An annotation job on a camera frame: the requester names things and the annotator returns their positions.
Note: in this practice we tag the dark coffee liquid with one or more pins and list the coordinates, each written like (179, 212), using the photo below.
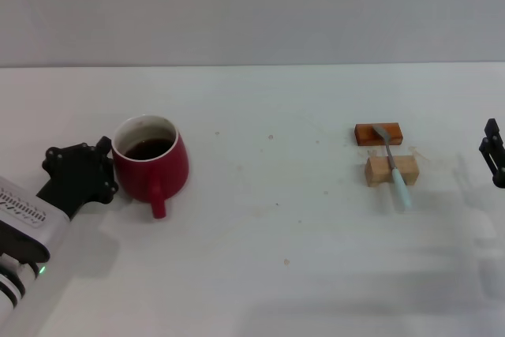
(148, 148)

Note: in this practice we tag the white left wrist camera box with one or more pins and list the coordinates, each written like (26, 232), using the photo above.
(23, 214)

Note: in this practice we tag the light wooden spoon rest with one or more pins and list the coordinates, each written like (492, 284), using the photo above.
(376, 171)

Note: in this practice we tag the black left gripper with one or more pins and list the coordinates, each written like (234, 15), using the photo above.
(71, 191)

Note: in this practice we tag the red ceramic cup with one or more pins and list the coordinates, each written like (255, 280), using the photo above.
(138, 179)

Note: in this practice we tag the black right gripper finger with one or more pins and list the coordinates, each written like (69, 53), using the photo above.
(491, 126)

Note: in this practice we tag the dark brown wooden block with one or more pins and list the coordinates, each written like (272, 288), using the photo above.
(367, 135)

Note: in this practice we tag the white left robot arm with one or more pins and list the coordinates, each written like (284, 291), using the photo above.
(16, 283)

